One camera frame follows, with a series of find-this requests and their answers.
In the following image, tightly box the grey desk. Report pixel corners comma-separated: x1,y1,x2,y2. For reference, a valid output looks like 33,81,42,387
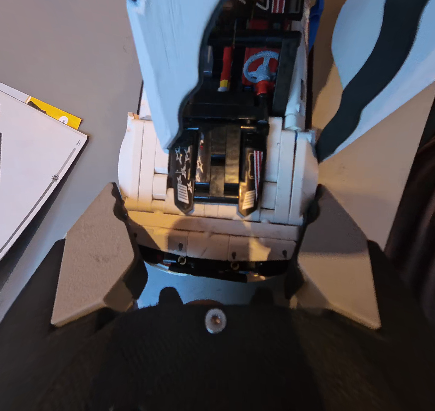
0,0,435,320

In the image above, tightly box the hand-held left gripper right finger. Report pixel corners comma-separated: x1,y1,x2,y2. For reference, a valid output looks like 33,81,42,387
284,184,382,330

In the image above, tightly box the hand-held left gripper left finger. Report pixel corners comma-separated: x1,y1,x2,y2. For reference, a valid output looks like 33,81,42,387
50,182,149,328

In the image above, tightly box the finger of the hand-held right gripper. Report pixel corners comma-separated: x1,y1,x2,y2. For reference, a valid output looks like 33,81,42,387
126,0,259,155
314,0,435,162

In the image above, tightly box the open instruction booklet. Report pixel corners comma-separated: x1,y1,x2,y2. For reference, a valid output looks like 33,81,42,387
0,82,89,262

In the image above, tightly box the white brick model car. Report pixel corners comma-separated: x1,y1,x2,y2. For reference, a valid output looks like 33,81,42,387
117,0,326,285

